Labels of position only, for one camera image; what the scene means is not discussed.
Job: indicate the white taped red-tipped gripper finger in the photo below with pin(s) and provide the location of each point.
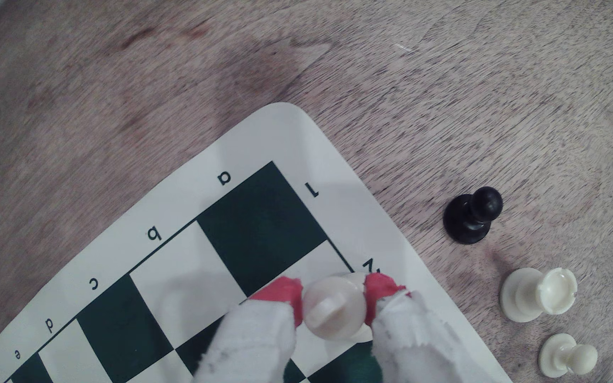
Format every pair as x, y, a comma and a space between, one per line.
413, 340
253, 340

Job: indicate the white chess bishop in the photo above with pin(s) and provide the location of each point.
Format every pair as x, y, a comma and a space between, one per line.
333, 308

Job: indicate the green and white chess mat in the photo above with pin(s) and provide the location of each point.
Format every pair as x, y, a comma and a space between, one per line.
258, 234

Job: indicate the white chess rook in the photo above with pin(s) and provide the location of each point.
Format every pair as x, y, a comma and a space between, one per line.
535, 295

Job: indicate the black chess pawn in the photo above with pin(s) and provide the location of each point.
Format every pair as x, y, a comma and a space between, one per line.
469, 218

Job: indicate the white chess pawn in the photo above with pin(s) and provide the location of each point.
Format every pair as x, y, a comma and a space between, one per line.
564, 356

